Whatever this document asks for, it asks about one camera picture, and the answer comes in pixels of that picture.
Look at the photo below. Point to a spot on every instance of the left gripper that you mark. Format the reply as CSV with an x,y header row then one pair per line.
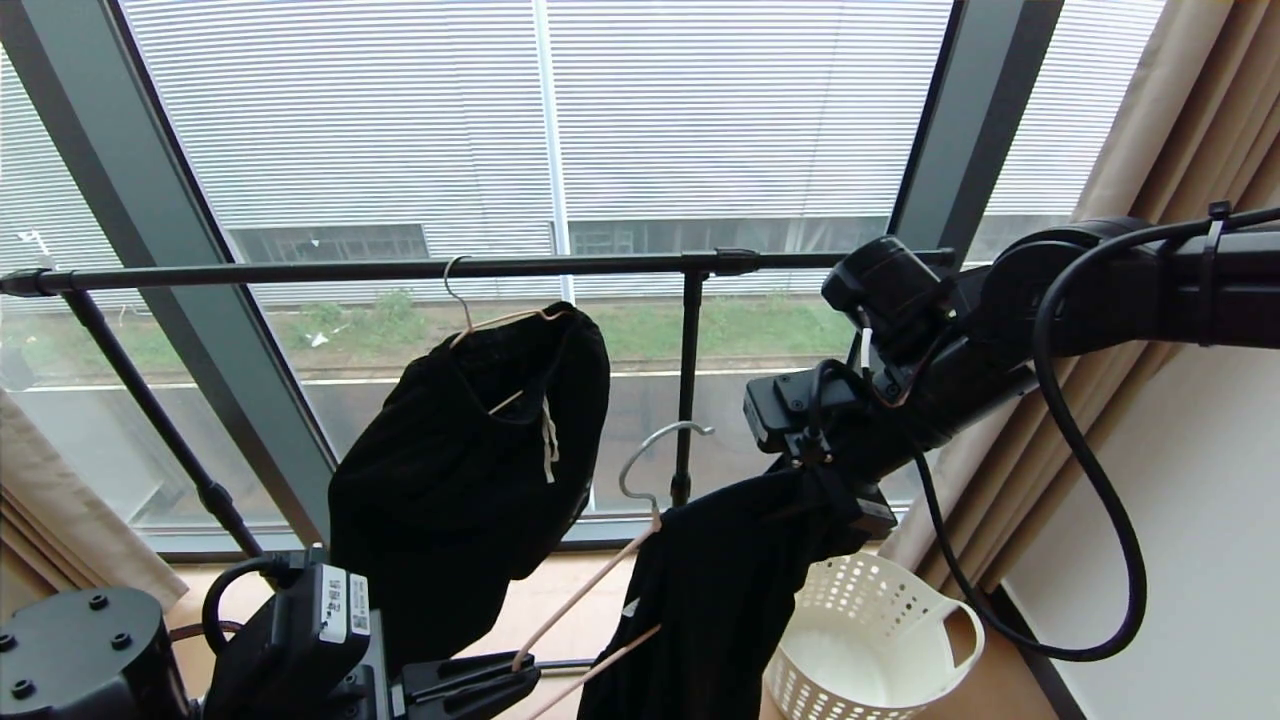
x,y
375,695

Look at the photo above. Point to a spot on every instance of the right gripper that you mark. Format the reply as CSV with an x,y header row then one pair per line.
x,y
950,400

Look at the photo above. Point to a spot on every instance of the pink clothes hanger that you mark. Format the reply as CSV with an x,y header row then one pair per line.
x,y
580,600
466,312

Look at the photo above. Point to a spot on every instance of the black shorts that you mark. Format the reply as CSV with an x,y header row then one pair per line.
x,y
450,500

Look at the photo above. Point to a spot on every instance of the black garment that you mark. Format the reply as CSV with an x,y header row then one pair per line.
x,y
720,600

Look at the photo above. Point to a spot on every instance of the white laundry basket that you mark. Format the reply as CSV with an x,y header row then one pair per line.
x,y
870,670

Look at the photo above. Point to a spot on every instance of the black clothes rack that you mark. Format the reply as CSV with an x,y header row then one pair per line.
x,y
300,271

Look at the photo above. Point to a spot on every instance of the window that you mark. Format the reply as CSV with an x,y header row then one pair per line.
x,y
700,100

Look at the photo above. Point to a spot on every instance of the beige curtain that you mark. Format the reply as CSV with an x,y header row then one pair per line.
x,y
60,520
1200,100

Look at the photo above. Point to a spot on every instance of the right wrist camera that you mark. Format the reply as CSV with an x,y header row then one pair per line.
x,y
790,405

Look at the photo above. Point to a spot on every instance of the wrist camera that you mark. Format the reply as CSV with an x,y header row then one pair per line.
x,y
790,405
290,640

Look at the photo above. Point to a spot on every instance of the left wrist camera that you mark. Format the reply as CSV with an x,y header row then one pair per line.
x,y
290,640

